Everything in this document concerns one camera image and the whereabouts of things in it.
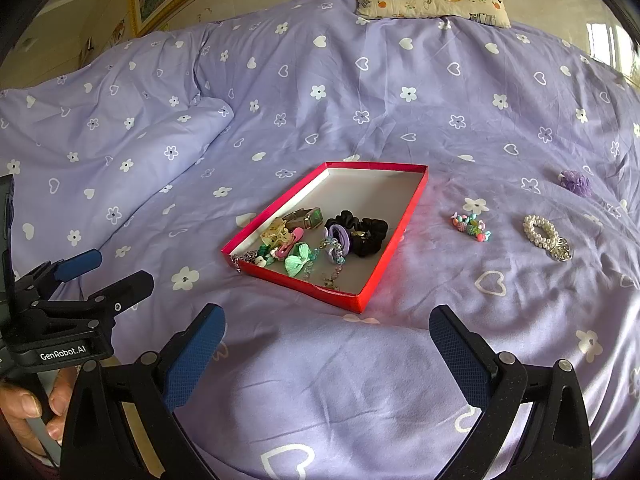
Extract silver chain bracelet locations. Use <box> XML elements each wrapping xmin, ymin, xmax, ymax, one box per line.
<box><xmin>229</xmin><ymin>252</ymin><xmax>261</xmax><ymax>274</ymax></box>

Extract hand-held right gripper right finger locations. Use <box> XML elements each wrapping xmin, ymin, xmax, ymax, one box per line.
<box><xmin>428</xmin><ymin>304</ymin><xmax>593</xmax><ymax>480</ymax></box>

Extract red shallow cardboard box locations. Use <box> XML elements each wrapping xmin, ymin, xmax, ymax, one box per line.
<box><xmin>221</xmin><ymin>161</ymin><xmax>429</xmax><ymax>313</ymax></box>

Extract yellow hair claw clip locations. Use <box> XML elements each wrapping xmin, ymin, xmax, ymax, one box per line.
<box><xmin>259</xmin><ymin>217</ymin><xmax>293</xmax><ymax>249</ymax></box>

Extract green bow hair clip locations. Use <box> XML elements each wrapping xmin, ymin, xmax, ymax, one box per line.
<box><xmin>284</xmin><ymin>242</ymin><xmax>316</xmax><ymax>277</ymax></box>

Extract colourful bead bracelet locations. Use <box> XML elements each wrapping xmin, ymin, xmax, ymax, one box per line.
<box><xmin>449</xmin><ymin>211</ymin><xmax>492</xmax><ymax>244</ymax></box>

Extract black fabric scrunchie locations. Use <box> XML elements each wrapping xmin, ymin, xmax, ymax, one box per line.
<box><xmin>324</xmin><ymin>210</ymin><xmax>390</xmax><ymax>258</ymax></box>

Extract purple floral duvet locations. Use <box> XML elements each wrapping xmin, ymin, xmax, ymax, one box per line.
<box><xmin>0</xmin><ymin>0</ymin><xmax>640</xmax><ymax>480</ymax></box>

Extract pink hair clip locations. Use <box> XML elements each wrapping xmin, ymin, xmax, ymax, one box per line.
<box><xmin>272</xmin><ymin>227</ymin><xmax>305</xmax><ymax>257</ymax></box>

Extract person's left hand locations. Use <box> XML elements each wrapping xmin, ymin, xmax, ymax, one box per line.
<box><xmin>0</xmin><ymin>362</ymin><xmax>83</xmax><ymax>461</ymax></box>

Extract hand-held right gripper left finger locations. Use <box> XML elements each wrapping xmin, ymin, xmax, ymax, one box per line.
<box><xmin>59</xmin><ymin>303</ymin><xmax>227</xmax><ymax>480</ymax></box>

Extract purple pompom hair tie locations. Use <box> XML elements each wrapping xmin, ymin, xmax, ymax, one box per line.
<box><xmin>557</xmin><ymin>169</ymin><xmax>595</xmax><ymax>199</ymax></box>

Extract white pearl bracelet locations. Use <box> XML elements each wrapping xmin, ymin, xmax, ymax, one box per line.
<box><xmin>522</xmin><ymin>214</ymin><xmax>575</xmax><ymax>262</ymax></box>

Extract window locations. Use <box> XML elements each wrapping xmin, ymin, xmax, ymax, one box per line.
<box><xmin>585</xmin><ymin>20</ymin><xmax>640</xmax><ymax>86</ymax></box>

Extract gold wristwatch green face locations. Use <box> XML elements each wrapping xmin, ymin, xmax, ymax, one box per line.
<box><xmin>281</xmin><ymin>206</ymin><xmax>325</xmax><ymax>231</ymax></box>

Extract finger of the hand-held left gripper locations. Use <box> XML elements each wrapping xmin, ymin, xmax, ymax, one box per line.
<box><xmin>31</xmin><ymin>270</ymin><xmax>155</xmax><ymax>332</ymax></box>
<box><xmin>16</xmin><ymin>249</ymin><xmax>104</xmax><ymax>302</ymax></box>

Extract thin beaded necklace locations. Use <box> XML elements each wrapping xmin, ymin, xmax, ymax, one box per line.
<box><xmin>305</xmin><ymin>237</ymin><xmax>349</xmax><ymax>291</ymax></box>

